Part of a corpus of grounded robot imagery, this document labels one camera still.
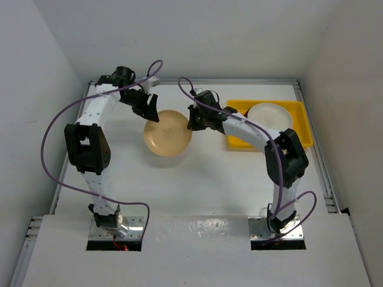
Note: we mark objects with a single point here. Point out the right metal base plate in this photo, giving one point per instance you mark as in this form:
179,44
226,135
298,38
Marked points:
259,230

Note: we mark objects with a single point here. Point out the metal base plate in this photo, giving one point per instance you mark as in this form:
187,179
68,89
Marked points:
259,230
133,228

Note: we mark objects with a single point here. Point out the cream white plate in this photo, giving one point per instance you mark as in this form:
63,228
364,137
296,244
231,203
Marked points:
270,115

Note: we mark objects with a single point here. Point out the orange plate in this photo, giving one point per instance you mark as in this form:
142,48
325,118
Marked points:
170,136

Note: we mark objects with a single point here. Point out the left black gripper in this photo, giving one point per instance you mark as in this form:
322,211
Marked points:
151,113

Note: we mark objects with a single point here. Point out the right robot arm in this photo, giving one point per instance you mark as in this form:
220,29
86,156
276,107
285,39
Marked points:
286,159

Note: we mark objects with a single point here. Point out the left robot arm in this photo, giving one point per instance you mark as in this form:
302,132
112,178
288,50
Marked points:
87,146

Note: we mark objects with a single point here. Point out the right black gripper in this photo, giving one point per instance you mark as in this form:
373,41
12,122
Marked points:
194,124

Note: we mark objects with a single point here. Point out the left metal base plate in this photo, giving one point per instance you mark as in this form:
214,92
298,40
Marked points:
133,228

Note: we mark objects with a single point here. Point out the yellow plastic bin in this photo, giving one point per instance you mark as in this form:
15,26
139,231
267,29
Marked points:
295,108

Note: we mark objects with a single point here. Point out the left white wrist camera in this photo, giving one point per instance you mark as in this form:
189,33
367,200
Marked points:
150,83

